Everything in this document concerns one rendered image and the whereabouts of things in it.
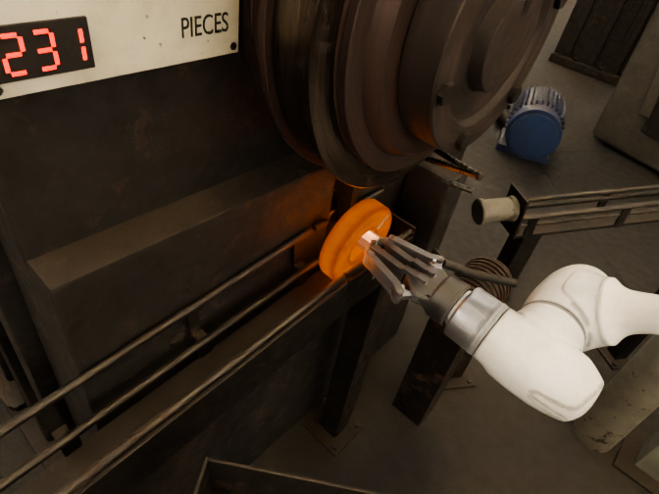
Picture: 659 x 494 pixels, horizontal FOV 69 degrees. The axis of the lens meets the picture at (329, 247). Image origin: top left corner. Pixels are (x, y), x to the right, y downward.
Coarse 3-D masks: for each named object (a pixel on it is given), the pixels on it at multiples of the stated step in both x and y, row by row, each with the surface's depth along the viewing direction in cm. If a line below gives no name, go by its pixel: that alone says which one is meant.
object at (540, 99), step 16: (528, 96) 269; (544, 96) 267; (512, 112) 267; (528, 112) 252; (544, 112) 249; (560, 112) 258; (512, 128) 258; (528, 128) 255; (544, 128) 252; (560, 128) 251; (496, 144) 283; (512, 144) 263; (528, 144) 260; (544, 144) 256; (544, 160) 274
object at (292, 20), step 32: (288, 0) 45; (320, 0) 42; (288, 32) 47; (320, 32) 44; (288, 64) 49; (320, 64) 46; (288, 96) 52; (320, 96) 49; (320, 128) 52; (320, 160) 57; (352, 160) 61
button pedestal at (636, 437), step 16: (640, 432) 149; (656, 432) 140; (624, 448) 144; (640, 448) 144; (656, 448) 133; (624, 464) 140; (640, 464) 138; (656, 464) 135; (640, 480) 137; (656, 480) 137
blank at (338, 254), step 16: (352, 208) 76; (368, 208) 77; (384, 208) 79; (336, 224) 76; (352, 224) 75; (368, 224) 78; (384, 224) 83; (336, 240) 75; (352, 240) 77; (320, 256) 78; (336, 256) 76; (352, 256) 84; (336, 272) 79
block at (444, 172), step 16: (416, 176) 96; (432, 176) 93; (448, 176) 92; (464, 176) 95; (416, 192) 98; (432, 192) 95; (448, 192) 93; (400, 208) 102; (416, 208) 99; (432, 208) 96; (448, 208) 98; (416, 224) 101; (432, 224) 98; (416, 240) 103; (432, 240) 102
